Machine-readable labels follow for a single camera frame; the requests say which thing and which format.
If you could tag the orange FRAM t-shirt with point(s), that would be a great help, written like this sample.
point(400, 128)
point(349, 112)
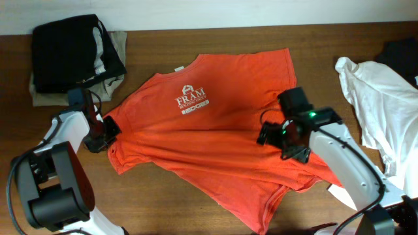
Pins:
point(202, 123)

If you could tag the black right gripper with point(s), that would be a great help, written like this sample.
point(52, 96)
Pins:
point(272, 138)

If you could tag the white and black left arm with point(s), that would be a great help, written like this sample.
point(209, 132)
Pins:
point(54, 189)

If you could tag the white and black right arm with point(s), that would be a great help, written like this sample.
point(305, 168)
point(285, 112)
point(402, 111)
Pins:
point(382, 207)

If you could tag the dark garment at right edge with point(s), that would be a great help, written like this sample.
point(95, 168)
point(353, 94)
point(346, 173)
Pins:
point(401, 56)

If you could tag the folded black garment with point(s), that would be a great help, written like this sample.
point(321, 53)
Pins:
point(73, 52)

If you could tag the folded beige garment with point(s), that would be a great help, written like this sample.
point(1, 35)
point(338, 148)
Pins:
point(101, 91)

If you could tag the white t-shirt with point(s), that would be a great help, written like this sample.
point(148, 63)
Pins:
point(386, 109)

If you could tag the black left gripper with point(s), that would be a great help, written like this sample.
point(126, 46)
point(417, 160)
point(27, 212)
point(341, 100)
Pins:
point(109, 131)

